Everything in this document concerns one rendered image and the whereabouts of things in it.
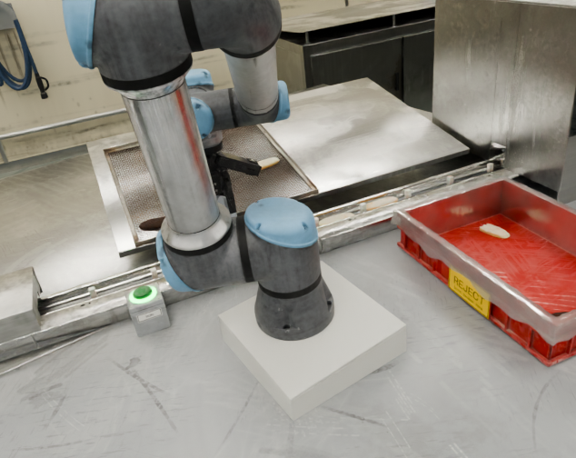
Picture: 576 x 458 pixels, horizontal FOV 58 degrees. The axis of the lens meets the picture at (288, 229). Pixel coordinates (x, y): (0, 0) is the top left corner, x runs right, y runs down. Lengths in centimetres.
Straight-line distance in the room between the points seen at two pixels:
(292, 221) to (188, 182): 19
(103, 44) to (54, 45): 417
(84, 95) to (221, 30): 428
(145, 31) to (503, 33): 109
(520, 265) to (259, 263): 63
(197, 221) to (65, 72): 410
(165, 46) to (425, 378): 68
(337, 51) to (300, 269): 235
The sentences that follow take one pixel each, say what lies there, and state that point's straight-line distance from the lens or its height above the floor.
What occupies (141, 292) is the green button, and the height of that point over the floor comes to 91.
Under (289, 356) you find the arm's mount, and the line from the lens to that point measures 94.
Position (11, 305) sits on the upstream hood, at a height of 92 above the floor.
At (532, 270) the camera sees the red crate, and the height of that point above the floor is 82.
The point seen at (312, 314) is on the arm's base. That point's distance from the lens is 94.
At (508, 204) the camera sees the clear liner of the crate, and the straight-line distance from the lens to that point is 142.
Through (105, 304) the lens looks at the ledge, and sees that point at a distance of 121.
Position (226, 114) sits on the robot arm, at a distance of 100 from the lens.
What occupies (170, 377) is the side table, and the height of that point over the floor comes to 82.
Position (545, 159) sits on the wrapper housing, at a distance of 151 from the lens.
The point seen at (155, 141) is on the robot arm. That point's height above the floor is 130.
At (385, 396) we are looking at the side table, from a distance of 94.
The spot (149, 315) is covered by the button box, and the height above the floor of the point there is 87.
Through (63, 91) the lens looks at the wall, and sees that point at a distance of 488.
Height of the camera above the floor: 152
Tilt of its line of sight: 30 degrees down
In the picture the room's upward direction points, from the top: 7 degrees counter-clockwise
